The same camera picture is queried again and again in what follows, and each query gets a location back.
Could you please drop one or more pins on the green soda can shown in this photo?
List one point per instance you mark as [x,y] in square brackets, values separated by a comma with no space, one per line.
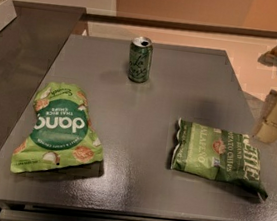
[140,56]

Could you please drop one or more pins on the green jalapeno chip bag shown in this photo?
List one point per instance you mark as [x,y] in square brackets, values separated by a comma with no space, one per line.
[219,155]

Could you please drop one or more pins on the green rice chip bag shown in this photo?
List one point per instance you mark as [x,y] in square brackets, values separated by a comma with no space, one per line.
[62,135]

